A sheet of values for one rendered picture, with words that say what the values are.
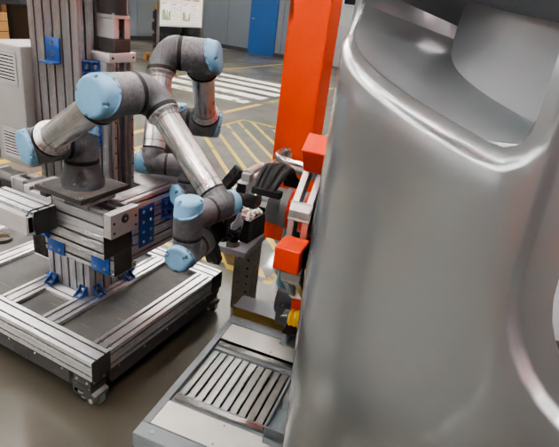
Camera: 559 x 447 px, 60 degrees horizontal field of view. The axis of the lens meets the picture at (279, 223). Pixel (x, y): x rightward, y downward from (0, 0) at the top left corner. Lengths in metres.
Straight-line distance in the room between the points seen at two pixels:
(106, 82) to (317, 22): 0.90
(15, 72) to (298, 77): 1.06
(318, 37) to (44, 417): 1.73
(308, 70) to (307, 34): 0.13
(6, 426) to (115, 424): 0.37
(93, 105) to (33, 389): 1.26
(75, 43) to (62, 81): 0.16
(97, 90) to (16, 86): 0.84
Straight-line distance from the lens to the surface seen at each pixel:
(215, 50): 1.76
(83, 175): 1.79
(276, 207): 1.61
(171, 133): 1.39
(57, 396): 2.18
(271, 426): 1.83
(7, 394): 2.24
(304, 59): 1.96
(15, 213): 1.89
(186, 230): 1.25
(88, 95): 1.37
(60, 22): 2.01
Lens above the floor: 1.47
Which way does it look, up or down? 24 degrees down
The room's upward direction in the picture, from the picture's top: 7 degrees clockwise
